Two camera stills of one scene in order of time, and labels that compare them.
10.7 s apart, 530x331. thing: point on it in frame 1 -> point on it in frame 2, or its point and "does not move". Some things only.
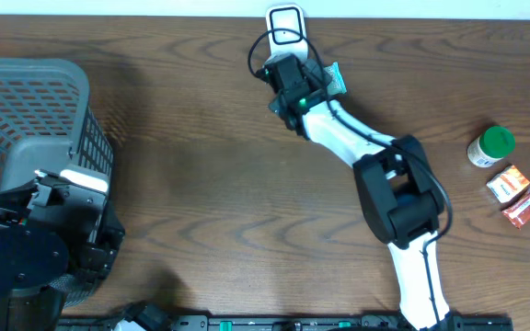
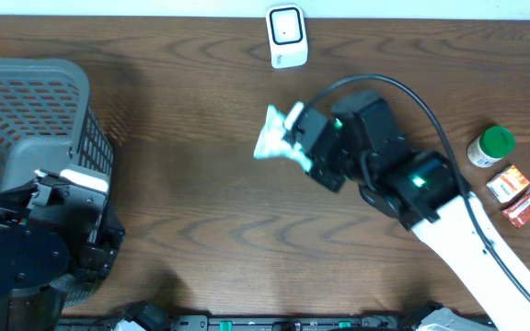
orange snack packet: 508,184 does not move
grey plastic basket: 28,114 does not move
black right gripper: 313,84 -> 320,170
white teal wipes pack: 337,85 -> 271,143
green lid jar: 492,143 does not move
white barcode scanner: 287,17 does not move
